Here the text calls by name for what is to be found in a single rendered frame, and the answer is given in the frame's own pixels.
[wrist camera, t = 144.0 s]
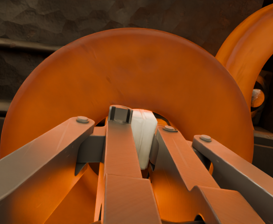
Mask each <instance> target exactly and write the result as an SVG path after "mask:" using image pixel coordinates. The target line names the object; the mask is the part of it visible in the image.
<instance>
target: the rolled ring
mask: <svg viewBox="0 0 273 224"><path fill-rule="evenodd" d="M272 55H273V4H270V5H268V6H265V7H263V8H261V9H260V10H258V11H256V12H254V13H253V14H252V15H250V16H249V17H247V18H246V19H245V20H244V21H242V22H241V23H240V24H239V25H238V26H237V27H236V28H235V29H234V30H233V31H232V32H231V33H230V35H229V36H228V37H227V38H226V40H225V41H224V43H223V44H222V46H221V47H220V49H219V51H218V52H217V54H216V56H215V58H216V59H217V60H219V61H220V62H221V63H222V64H223V65H224V67H225V68H226V69H227V70H228V71H229V73H230V74H231V75H232V77H233V78H234V79H235V81H236V83H237V84H238V86H239V88H240V90H241V91H242V93H243V96H244V98H245V100H246V103H247V105H248V108H249V112H250V116H251V98H252V92H253V88H254V85H255V82H256V80H257V77H258V75H259V73H260V71H261V69H262V68H263V66H264V65H265V63H266V62H267V60H268V59H269V58H270V57H271V56H272Z"/></svg>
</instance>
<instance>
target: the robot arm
mask: <svg viewBox="0 0 273 224"><path fill-rule="evenodd" d="M94 125H95V122H94V121H93V120H92V119H89V118H87V117H84V116H78V117H72V118H70V119H68V120H66V121H65V122H63V123H61V124H60V125H58V126H56V127H54V128H53V129H51V130H49V131H48V132H46V133H44V134H43V135H41V136H39V137H37V138H36V139H34V140H32V141H31V142H29V143H27V144H26V145H24V146H22V147H21V148H19V149H17V150H15V151H14V152H12V153H10V154H9V155H7V156H5V157H4V158H2V159H0V224H44V223H45V221H46V220H47V219H48V218H49V217H50V215H51V214H52V213H53V212H54V210H55V209H56V208H57V206H58V205H59V204H60V203H61V201H62V200H63V199H64V198H65V197H66V195H67V194H68V193H69V191H70V190H71V189H72V188H73V186H74V185H75V184H76V182H77V181H78V180H79V179H80V178H81V176H82V175H83V174H84V172H85V171H86V170H87V168H88V163H94V162H100V169H99V177H98V186H97V195H96V207H95V216H94V222H93V223H90V224H273V178H272V177H270V176H269V175H267V174H266V173H264V172H263V171H261V170H260V169H258V168H257V167H255V166H254V165H252V164H251V163H249V162H248V161H246V160H245V159H243V158H242V157H240V156H239V155H237V154H236V153H234V152H233V151H231V150H230V149H228V148H227V147H225V146H224V145H222V144H220V143H219V142H217V141H216V140H214V139H212V138H211V137H209V136H207V135H195V136H194V138H193V141H192V142H191V141H187V140H185V138H184V137H183V136H182V134H181V133H180V132H179V131H178V130H177V129H175V128H173V127H171V126H168V125H167V123H166V122H165V121H163V120H162V119H156V118H155V116H154V114H153V113H152V111H148V110H143V109H131V108H129V107H126V106H121V105H111V106H110V108H109V113H108V117H106V120H105V125H104V126H103V127H94ZM149 159H150V164H149V169H148V173H147V177H146V179H144V178H142V174H141V170H145V169H146V168H147V167H148V163H149ZM211 164H213V172H212V175H211V174H210V173H209V171H210V167H211ZM150 180H151V181H150ZM151 183H152V185H151ZM152 187H153V188H152ZM153 190H154V191H153ZM153 192H154V193H153ZM154 194H155V196H154ZM155 199H156V200H155ZM156 202H157V203H156ZM157 206H158V207H157ZM158 210H159V211H158Z"/></svg>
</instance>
